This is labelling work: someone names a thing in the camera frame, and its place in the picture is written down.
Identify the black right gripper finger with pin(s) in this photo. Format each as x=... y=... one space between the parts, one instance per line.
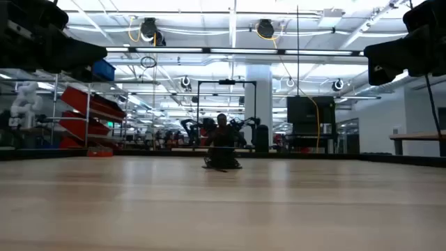
x=381 y=62

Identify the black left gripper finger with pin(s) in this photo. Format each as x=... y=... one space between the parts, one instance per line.
x=83 y=55

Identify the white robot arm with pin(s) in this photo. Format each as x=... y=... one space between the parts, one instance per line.
x=26 y=101

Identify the background black robot arm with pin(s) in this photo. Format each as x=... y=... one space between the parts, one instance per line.
x=244 y=123
x=191 y=129

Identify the blue storage bin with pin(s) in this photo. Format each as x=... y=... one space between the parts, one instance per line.
x=104 y=69

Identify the red tilted shelf bin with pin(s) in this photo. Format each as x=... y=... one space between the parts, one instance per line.
x=76 y=127
x=69 y=143
x=80 y=99

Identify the metal shelf rack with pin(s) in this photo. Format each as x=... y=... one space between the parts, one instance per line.
x=87 y=104

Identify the wooden bench table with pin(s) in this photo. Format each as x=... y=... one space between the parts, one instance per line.
x=418 y=136

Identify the thin vertical black rod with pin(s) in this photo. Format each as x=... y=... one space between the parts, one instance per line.
x=298 y=52

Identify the black screen on stand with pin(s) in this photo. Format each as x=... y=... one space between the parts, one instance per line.
x=306 y=111

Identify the white building pillar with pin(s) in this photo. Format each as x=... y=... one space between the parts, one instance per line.
x=258 y=90

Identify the long ceiling light strip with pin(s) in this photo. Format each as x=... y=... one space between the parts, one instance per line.
x=244 y=51

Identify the black cylindrical stand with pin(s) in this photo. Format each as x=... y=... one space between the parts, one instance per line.
x=262 y=139

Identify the person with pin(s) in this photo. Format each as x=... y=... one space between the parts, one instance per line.
x=222 y=120

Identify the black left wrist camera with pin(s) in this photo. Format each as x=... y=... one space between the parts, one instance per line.
x=31 y=14

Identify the black gantry frame with camera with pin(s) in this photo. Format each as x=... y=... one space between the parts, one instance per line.
x=226 y=82

